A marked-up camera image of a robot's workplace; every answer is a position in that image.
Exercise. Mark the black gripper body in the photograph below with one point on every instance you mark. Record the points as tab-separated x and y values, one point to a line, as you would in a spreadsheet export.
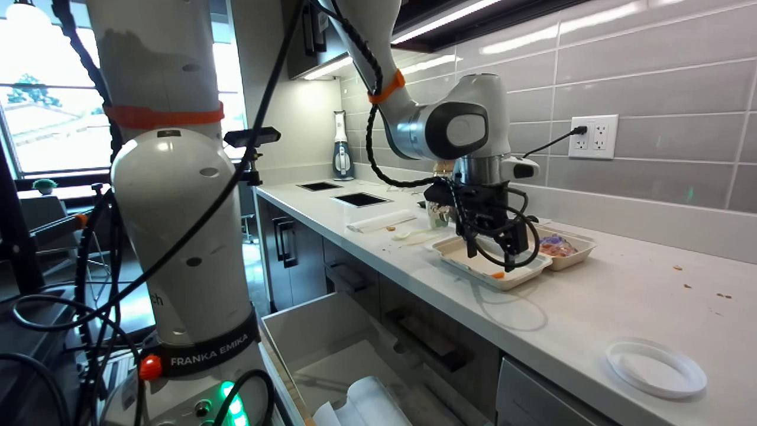
487	212

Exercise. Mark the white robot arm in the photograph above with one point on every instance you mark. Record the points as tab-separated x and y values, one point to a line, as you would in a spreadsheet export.
176	188

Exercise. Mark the blue orange snack pack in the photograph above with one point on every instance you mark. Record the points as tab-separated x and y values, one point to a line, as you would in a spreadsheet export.
557	248

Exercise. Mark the white plastic lid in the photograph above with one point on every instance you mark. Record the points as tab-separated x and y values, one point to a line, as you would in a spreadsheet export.
656	370

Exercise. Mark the white paper roll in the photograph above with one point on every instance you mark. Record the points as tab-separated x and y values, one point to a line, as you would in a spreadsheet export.
368	404

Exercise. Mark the open white drawer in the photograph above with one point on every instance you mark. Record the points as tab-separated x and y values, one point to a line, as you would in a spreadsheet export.
438	373

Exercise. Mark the white wall power outlet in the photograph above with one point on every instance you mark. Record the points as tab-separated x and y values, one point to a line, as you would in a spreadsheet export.
597	139

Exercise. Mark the black camera on stand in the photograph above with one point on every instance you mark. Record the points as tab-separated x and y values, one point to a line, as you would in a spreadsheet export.
253	141

